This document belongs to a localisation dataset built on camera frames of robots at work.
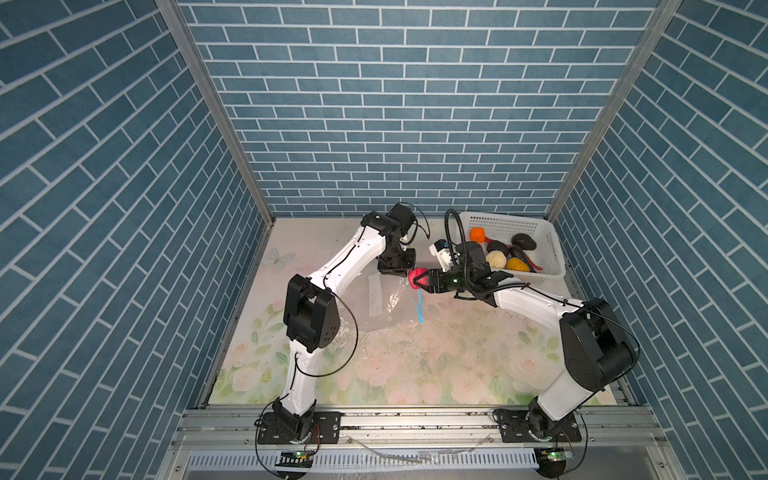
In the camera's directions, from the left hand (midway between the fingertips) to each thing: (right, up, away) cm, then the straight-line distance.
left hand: (409, 273), depth 87 cm
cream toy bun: (+30, +3, +14) cm, 34 cm away
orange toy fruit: (+26, +12, +24) cm, 37 cm away
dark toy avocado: (+43, +10, +21) cm, 49 cm away
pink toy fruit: (+2, 0, -2) cm, 3 cm away
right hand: (+2, -1, 0) cm, 3 cm away
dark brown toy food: (+32, +8, +21) cm, 39 cm away
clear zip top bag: (-9, -10, +6) cm, 15 cm away
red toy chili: (+41, +6, +20) cm, 46 cm away
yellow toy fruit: (+37, +1, +12) cm, 39 cm away
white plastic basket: (+36, +15, +25) cm, 47 cm away
